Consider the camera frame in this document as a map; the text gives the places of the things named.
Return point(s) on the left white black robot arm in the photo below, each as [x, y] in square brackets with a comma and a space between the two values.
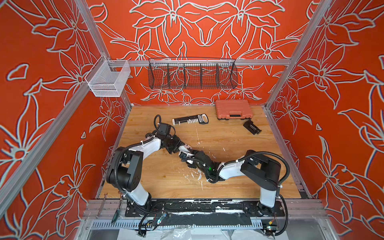
[125, 170]

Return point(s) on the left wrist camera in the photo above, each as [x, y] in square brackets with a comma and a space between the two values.
[162, 130]

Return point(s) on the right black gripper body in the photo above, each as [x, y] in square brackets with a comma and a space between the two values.
[197, 162]

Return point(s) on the small black holder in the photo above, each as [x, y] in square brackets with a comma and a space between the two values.
[253, 129]

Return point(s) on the white alarm device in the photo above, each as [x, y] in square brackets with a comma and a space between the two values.
[185, 152]

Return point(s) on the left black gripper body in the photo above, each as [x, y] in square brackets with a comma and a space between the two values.
[172, 144]

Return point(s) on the white wire mesh basket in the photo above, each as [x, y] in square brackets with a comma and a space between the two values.
[108, 78]

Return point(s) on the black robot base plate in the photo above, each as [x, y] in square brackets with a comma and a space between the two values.
[249, 207]

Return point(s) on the black white hand tool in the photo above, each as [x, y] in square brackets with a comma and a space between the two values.
[200, 119]

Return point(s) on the black wire wall basket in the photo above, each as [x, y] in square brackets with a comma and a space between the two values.
[192, 74]

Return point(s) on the green handled screwdriver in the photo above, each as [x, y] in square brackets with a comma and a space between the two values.
[116, 214]

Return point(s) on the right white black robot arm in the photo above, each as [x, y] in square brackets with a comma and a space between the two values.
[268, 170]

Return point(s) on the red plastic tool case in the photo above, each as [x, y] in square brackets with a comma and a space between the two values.
[233, 109]

